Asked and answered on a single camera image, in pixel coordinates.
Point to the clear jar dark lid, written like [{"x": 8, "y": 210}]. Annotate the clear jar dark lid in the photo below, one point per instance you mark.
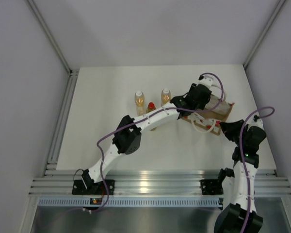
[{"x": 215, "y": 104}]

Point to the aluminium rail frame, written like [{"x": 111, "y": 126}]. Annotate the aluminium rail frame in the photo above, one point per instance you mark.
[{"x": 112, "y": 48}]

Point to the yellow dish soap red cap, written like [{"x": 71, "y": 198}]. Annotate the yellow dish soap red cap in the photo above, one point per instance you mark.
[{"x": 150, "y": 108}]

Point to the amber bottle white cap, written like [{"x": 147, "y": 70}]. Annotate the amber bottle white cap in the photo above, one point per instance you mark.
[
  {"x": 140, "y": 103},
  {"x": 165, "y": 96}
]

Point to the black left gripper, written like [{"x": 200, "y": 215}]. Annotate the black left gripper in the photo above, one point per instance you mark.
[{"x": 202, "y": 104}]

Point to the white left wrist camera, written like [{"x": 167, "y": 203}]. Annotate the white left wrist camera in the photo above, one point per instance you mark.
[{"x": 206, "y": 81}]

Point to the grey slotted cable duct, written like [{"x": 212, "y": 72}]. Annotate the grey slotted cable duct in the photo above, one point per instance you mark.
[{"x": 129, "y": 202}]

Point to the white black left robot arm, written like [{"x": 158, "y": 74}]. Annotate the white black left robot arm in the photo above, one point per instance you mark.
[{"x": 126, "y": 138}]

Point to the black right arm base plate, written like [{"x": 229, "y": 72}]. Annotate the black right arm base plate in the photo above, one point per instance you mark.
[{"x": 211, "y": 187}]

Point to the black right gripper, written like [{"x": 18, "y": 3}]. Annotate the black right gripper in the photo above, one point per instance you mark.
[{"x": 228, "y": 128}]

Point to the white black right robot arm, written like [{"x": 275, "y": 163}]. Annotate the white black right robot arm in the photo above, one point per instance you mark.
[{"x": 239, "y": 213}]

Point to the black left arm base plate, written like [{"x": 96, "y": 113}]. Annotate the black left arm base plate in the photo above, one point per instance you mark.
[{"x": 79, "y": 188}]

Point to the jute watermelon canvas bag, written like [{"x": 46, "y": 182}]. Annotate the jute watermelon canvas bag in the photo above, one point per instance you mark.
[{"x": 209, "y": 122}]

